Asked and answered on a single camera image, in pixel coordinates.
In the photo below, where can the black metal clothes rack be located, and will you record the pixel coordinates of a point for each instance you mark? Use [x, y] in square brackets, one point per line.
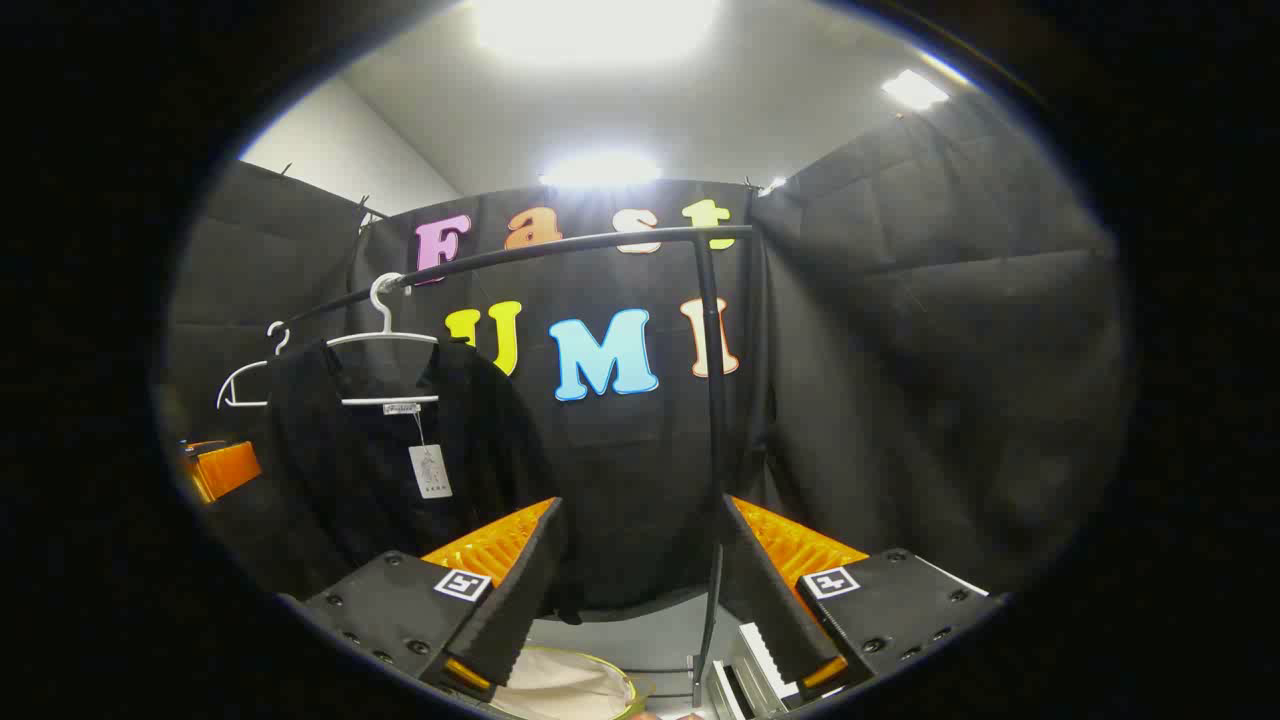
[712, 400]

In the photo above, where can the black backdrop cloth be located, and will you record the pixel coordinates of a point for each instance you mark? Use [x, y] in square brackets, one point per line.
[900, 350]

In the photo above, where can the large ceiling light panel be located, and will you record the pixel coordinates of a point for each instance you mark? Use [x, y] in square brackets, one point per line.
[595, 25]

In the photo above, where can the white cabinet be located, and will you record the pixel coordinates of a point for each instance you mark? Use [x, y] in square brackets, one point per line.
[752, 660]

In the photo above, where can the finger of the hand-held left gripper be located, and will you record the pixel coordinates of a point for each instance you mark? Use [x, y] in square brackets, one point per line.
[228, 468]

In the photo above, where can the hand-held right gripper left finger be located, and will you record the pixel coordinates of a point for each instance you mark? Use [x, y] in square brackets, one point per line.
[525, 580]

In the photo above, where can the beige laundry hamper yellow rim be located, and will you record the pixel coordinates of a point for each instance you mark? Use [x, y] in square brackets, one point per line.
[560, 690]

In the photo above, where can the black knit garment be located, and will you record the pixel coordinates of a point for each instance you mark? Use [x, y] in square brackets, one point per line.
[340, 470]

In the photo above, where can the small ceiling light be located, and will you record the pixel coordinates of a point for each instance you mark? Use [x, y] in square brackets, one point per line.
[776, 185]

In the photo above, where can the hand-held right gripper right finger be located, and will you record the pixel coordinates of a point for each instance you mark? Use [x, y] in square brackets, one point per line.
[760, 580]

